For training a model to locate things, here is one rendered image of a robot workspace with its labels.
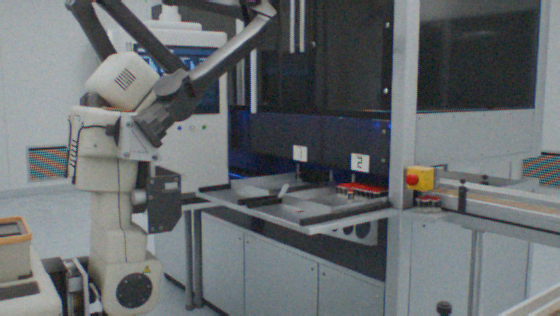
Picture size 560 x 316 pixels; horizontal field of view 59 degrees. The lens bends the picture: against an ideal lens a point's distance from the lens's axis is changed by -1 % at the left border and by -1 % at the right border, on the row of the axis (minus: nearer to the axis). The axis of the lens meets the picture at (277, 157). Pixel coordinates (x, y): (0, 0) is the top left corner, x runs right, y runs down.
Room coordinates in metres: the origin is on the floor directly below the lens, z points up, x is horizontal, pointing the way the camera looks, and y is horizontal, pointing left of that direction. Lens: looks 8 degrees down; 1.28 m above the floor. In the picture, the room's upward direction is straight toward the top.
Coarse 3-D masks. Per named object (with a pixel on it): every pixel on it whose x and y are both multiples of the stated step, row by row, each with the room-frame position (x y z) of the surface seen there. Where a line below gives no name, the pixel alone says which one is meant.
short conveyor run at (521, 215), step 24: (432, 192) 1.70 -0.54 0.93; (456, 192) 1.72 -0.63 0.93; (480, 192) 1.58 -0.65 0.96; (504, 192) 1.59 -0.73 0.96; (456, 216) 1.62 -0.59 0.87; (480, 216) 1.55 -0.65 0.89; (504, 216) 1.49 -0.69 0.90; (528, 216) 1.43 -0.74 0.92; (552, 216) 1.38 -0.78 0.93; (528, 240) 1.43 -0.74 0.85; (552, 240) 1.37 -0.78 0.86
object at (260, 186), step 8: (264, 176) 2.14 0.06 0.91; (272, 176) 2.16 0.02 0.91; (280, 176) 2.19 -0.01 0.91; (288, 176) 2.22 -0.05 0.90; (232, 184) 2.03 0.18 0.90; (240, 184) 1.98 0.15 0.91; (248, 184) 2.09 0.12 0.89; (256, 184) 2.11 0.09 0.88; (264, 184) 2.12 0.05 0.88; (272, 184) 2.12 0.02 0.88; (280, 184) 2.12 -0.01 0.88; (296, 184) 2.12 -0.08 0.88; (304, 184) 2.13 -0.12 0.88; (312, 184) 1.96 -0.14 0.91; (320, 184) 1.99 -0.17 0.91; (328, 184) 2.02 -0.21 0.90; (248, 192) 1.94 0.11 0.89; (256, 192) 1.89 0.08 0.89; (264, 192) 1.85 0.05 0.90; (272, 192) 1.84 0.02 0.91
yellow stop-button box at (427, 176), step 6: (408, 168) 1.64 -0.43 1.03; (414, 168) 1.63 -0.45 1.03; (420, 168) 1.62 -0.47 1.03; (426, 168) 1.62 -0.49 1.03; (432, 168) 1.63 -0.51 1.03; (420, 174) 1.60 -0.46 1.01; (426, 174) 1.60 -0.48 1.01; (432, 174) 1.62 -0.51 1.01; (420, 180) 1.60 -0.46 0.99; (426, 180) 1.60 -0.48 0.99; (432, 180) 1.62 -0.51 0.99; (408, 186) 1.64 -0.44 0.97; (414, 186) 1.62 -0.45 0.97; (420, 186) 1.60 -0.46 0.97; (426, 186) 1.60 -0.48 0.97; (432, 186) 1.62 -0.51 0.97
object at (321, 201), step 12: (300, 192) 1.82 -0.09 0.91; (312, 192) 1.85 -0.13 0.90; (324, 192) 1.89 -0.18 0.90; (336, 192) 1.93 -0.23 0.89; (288, 204) 1.74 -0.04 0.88; (300, 204) 1.69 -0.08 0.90; (312, 204) 1.64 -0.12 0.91; (324, 204) 1.75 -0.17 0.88; (336, 204) 1.74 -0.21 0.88; (348, 204) 1.60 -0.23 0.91; (360, 204) 1.64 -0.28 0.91; (372, 204) 1.68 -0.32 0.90
